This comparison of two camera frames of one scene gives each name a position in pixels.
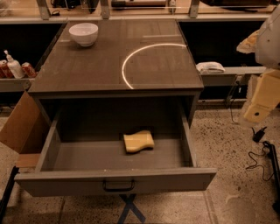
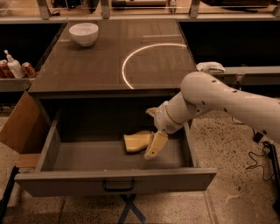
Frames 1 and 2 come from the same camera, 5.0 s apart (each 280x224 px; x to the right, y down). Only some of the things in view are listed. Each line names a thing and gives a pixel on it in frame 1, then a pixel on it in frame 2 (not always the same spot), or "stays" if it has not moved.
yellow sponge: (138, 141) stays
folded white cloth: (210, 67) stays
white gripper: (269, 44) -> (164, 120)
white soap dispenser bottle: (15, 66) stays
